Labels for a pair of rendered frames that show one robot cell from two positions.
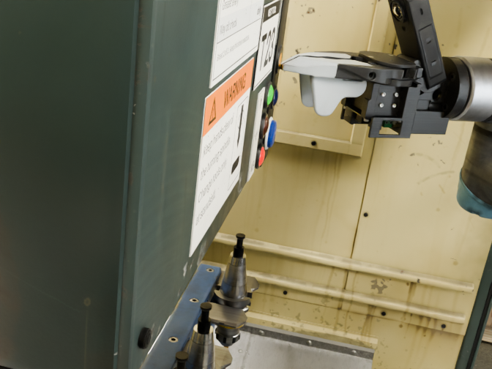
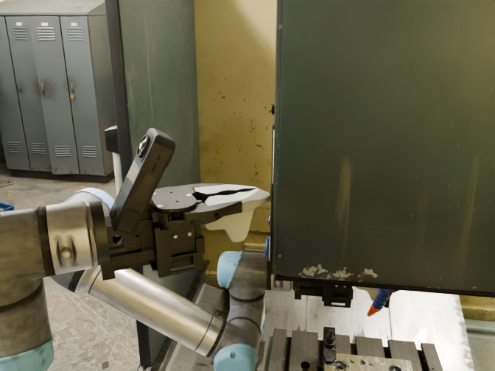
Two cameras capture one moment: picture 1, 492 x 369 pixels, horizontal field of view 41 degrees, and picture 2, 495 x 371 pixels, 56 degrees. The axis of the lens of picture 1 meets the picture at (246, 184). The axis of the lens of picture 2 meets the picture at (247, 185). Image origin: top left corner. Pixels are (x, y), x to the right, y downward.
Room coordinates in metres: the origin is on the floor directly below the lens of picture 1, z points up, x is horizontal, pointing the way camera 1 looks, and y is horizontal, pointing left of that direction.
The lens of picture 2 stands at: (1.22, -0.05, 1.86)
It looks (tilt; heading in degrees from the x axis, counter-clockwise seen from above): 20 degrees down; 180
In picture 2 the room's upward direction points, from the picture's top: straight up
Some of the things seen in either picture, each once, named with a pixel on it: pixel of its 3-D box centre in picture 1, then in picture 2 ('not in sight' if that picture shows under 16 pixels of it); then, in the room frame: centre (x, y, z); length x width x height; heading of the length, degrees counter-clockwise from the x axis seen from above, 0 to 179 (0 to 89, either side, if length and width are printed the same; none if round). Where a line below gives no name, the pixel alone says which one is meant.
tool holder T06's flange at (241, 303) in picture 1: (232, 298); not in sight; (0.94, 0.00, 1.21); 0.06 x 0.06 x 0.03
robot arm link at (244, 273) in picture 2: not in sight; (245, 271); (0.38, -0.05, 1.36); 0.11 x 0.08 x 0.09; 82
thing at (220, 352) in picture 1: (207, 356); not in sight; (0.77, 0.02, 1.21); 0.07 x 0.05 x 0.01; 82
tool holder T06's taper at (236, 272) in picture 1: (235, 273); not in sight; (0.94, 0.00, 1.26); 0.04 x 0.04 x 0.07
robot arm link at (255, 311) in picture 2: not in sight; (246, 316); (0.39, -0.05, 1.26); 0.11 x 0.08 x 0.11; 172
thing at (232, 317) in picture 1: (225, 315); not in sight; (0.88, 0.01, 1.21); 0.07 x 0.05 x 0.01; 82
